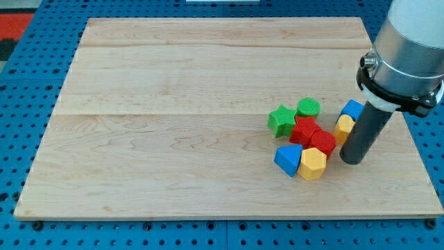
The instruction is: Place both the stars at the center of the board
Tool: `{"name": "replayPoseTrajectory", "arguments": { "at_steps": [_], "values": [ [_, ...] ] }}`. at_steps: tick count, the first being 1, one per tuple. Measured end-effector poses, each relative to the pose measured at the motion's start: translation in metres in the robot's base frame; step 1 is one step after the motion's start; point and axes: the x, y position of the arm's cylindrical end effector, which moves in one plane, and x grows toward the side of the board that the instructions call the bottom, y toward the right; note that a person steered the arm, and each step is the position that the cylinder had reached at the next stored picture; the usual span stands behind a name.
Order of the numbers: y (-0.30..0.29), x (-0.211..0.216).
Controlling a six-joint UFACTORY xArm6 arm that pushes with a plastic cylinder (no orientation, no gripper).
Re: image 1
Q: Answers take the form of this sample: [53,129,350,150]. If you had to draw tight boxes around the red cylinder block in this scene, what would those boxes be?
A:
[309,130,337,159]

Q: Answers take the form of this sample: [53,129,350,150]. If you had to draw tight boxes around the blue triangular block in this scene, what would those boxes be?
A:
[274,144,303,177]

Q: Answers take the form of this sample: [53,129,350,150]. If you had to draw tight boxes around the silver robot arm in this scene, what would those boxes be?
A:
[360,0,443,97]

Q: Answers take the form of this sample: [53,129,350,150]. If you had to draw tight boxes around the red star block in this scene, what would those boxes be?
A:
[289,116,322,149]

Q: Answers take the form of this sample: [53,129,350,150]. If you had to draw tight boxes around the yellow block beside rod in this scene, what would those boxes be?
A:
[333,115,355,145]

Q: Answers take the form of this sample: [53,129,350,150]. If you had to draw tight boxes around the blue block behind rod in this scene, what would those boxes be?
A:
[339,99,364,122]

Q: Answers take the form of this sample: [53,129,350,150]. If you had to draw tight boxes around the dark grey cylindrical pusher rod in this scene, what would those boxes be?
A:
[339,101,393,165]

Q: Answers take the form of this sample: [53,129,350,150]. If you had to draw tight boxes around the wooden board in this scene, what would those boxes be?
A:
[14,17,443,221]

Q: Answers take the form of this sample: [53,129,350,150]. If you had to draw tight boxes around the green cylinder block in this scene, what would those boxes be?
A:
[297,97,321,118]

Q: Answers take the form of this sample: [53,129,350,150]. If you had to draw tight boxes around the green star block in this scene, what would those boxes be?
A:
[267,105,297,138]

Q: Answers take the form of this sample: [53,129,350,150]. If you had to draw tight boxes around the yellow hexagon block front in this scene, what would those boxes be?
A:
[297,148,327,181]

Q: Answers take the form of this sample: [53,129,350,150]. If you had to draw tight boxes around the black mounting flange ring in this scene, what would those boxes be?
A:
[356,67,444,118]

